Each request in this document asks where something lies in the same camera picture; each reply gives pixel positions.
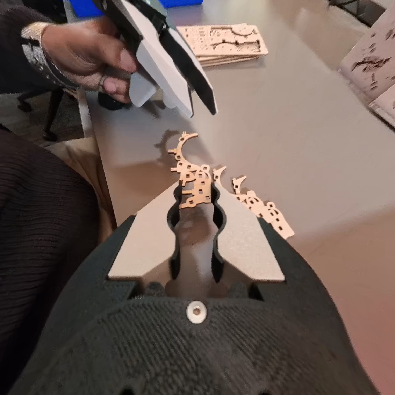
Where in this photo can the grey desk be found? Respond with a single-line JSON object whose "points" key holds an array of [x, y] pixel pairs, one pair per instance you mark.
{"points": [[308, 154]]}

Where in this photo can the curved wooden puzzle piece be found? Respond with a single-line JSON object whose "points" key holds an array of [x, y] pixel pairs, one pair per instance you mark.
{"points": [[218, 174], [180, 154], [260, 205]]}

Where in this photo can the blue plastic box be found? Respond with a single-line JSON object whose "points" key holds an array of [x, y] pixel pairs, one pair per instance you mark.
{"points": [[80, 7]]}

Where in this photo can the person's dark ribbed top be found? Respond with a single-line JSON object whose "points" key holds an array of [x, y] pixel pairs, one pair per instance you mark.
{"points": [[43, 231]]}

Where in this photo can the wooden puzzle sheet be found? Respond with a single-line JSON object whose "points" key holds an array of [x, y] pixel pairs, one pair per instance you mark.
{"points": [[231, 58], [231, 61], [247, 43]]}

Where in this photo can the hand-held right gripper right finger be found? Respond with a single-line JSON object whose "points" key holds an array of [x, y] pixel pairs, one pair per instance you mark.
{"points": [[250, 247]]}

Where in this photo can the person's left hand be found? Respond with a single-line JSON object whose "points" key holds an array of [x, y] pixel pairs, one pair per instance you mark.
{"points": [[83, 49]]}

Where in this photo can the black chair base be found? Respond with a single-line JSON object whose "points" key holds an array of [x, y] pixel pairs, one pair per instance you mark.
{"points": [[52, 108]]}

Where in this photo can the black object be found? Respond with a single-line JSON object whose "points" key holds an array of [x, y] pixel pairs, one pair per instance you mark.
{"points": [[364, 10]]}

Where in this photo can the person's left forearm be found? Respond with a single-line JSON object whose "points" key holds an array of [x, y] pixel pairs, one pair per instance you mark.
{"points": [[12, 46]]}

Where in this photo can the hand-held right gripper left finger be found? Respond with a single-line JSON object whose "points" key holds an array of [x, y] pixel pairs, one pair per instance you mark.
{"points": [[145, 243]]}

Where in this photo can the punched wooden sheets at right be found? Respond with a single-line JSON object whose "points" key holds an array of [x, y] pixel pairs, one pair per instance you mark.
{"points": [[370, 61]]}

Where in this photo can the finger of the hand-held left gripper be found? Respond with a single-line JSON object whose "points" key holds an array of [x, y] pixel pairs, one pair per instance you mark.
{"points": [[194, 74], [160, 71]]}

